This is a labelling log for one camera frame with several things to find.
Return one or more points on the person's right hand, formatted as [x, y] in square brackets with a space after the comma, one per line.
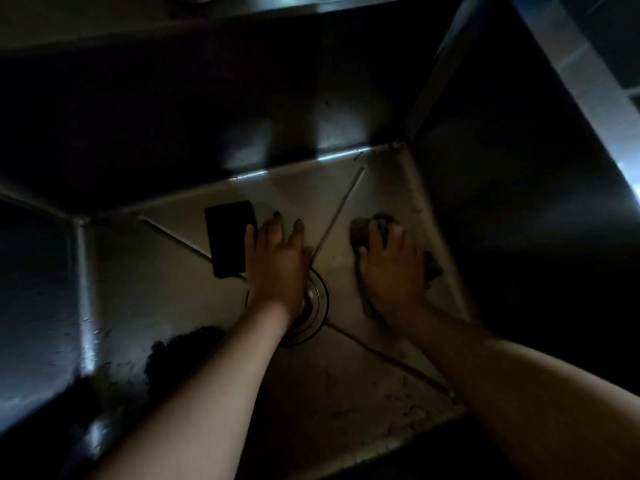
[392, 274]

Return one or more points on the person's left hand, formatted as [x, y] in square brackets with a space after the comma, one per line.
[277, 269]

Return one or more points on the metal sink stopper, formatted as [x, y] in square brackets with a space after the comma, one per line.
[312, 307]

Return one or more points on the black rectangular sponge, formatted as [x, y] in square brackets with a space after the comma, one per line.
[227, 234]

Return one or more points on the black steel wool scourer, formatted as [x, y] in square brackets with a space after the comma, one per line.
[180, 354]

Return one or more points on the stainless steel double sink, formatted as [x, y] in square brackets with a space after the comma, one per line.
[325, 394]

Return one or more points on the person's right forearm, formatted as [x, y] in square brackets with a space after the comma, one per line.
[540, 399]

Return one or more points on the person's left forearm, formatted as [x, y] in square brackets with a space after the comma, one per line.
[200, 399]

